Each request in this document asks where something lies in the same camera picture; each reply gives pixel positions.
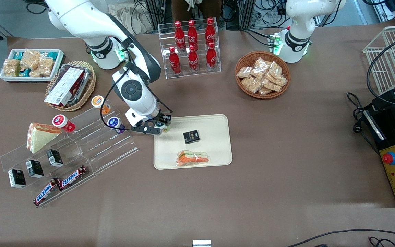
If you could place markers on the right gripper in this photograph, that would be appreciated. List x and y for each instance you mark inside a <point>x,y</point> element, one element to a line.
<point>160,119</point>

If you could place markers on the green gum bottle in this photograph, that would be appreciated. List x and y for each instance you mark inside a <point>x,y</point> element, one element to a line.
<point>162,127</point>

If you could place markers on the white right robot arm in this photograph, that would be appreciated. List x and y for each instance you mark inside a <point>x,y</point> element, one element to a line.
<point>81,17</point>

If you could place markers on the purple gum bottle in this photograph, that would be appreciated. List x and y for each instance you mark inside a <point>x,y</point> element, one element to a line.
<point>114,122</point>

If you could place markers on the beige plastic tray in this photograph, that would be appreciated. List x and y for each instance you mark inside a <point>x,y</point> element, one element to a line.
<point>214,137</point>

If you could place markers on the orange gum bottle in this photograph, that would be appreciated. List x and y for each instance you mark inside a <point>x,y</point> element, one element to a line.
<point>98,101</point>

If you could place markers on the red gum bottle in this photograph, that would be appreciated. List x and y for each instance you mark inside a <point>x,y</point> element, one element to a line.
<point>61,121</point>

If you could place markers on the white rectangular snack tray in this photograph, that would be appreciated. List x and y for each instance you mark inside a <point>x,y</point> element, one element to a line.
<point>59,56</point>

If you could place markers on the small black box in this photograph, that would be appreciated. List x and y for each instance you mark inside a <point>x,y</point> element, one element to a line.
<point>54,157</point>
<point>191,137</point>
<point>34,168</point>
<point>16,178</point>

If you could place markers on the wrapped triangle sandwich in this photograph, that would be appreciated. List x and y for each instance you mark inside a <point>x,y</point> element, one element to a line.
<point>39,137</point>
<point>192,158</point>

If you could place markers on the clear acrylic stepped stand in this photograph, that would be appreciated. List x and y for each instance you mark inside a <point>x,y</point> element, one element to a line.
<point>108,151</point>
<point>15,161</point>

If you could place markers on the red Coca-Cola bottle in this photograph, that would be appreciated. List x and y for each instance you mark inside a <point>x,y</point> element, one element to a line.
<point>211,57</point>
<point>179,36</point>
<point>174,62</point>
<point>192,34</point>
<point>193,60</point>
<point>210,32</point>

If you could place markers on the clear acrylic bottle rack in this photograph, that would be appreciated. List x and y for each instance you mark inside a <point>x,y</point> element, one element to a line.
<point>201,73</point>

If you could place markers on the oval light wicker basket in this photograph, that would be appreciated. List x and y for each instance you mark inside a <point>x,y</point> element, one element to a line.
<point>89,85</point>

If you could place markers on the clear plastic cookie container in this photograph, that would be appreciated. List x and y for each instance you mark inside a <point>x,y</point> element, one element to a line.
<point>86,77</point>

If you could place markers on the round brown wicker basket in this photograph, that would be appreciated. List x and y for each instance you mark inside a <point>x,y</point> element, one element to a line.
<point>242,91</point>

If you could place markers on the Snickers chocolate bar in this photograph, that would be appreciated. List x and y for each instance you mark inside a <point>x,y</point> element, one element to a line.
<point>45,192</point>
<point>72,177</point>

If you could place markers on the red white cookie box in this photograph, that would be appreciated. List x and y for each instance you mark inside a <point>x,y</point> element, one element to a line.
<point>63,87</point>

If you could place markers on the clear-wrapped snack pack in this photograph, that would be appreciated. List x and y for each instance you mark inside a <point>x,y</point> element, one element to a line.
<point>262,63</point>
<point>244,71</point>
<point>250,84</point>
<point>275,69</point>
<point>272,85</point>
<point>264,91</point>
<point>260,73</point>
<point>281,81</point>

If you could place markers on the crumpled brown paper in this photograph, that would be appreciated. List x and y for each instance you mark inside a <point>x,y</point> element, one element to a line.
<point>129,17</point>

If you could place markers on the person in brown trousers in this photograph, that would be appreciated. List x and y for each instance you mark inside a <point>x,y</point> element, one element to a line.
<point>183,10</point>

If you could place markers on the rice cracker pack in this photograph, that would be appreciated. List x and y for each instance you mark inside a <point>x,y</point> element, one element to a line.
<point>45,67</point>
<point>30,58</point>
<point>10,67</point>

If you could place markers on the teal snack packet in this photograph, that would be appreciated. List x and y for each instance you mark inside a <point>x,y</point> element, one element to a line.
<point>24,72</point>
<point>50,54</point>
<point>18,55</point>

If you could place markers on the small silver white object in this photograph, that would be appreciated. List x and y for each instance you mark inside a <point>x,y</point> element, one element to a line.
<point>201,243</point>

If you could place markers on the black machine with yellow panel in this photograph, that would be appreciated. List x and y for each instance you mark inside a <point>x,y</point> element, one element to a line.
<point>389,130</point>

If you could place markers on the red emergency stop button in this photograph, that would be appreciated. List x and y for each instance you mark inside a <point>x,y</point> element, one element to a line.
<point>389,158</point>

